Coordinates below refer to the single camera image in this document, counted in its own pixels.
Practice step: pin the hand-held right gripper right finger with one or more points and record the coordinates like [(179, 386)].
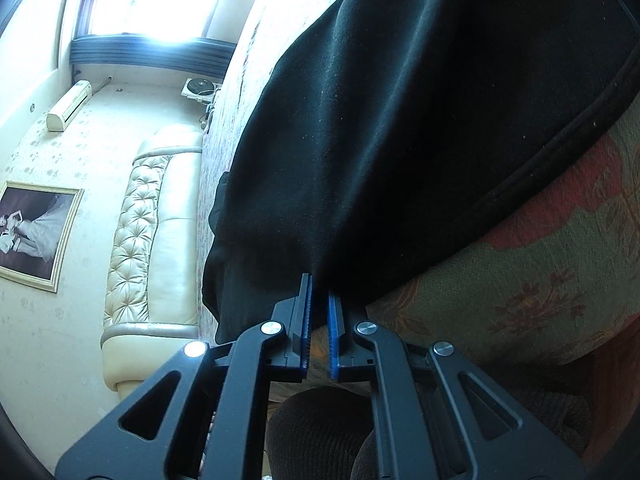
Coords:
[(333, 335)]

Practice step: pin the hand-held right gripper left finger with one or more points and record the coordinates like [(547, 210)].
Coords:
[(306, 330)]

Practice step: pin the black pants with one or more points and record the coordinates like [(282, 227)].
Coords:
[(400, 135)]

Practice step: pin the person's left leg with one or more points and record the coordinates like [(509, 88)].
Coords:
[(315, 435)]

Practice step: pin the cream tufted leather headboard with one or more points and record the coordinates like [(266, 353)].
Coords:
[(170, 260)]

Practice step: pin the floral blanket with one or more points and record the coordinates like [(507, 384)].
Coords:
[(525, 300)]

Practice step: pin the white square device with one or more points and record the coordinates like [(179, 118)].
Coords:
[(197, 89)]

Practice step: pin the dark blue striped valance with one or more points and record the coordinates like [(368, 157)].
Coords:
[(150, 55)]

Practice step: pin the white air conditioner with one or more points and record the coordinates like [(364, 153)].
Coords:
[(67, 107)]

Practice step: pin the framed wall picture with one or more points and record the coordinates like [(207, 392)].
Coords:
[(30, 230)]

